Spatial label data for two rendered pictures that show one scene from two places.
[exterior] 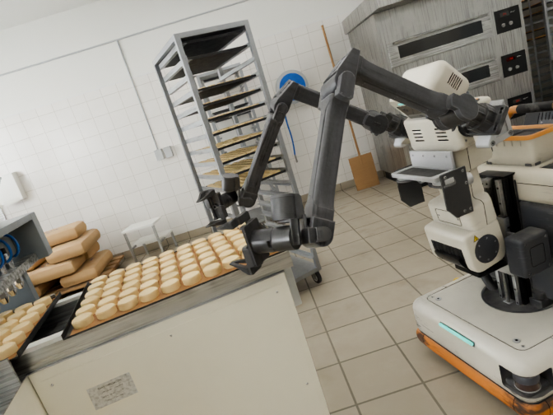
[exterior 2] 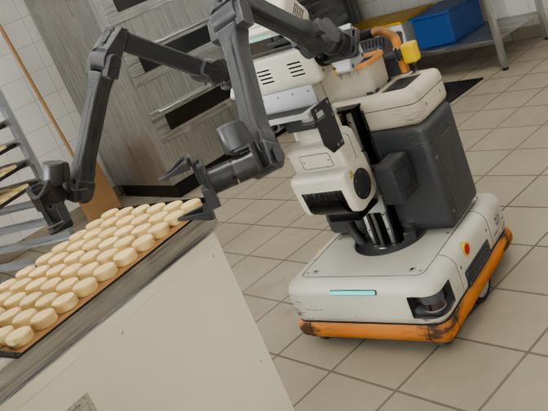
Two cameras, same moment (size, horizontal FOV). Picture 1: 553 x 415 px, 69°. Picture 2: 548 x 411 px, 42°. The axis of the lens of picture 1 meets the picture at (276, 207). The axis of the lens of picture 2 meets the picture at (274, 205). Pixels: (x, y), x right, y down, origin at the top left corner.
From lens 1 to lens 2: 89 cm
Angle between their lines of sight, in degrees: 33
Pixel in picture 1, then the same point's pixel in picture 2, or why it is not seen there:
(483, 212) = (351, 144)
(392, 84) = (270, 11)
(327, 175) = (257, 101)
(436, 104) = (306, 29)
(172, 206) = not seen: outside the picture
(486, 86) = not seen: hidden behind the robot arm
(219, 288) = (156, 263)
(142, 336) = (93, 340)
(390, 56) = (103, 10)
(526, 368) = (431, 285)
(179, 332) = (130, 325)
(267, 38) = not seen: outside the picture
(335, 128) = (246, 55)
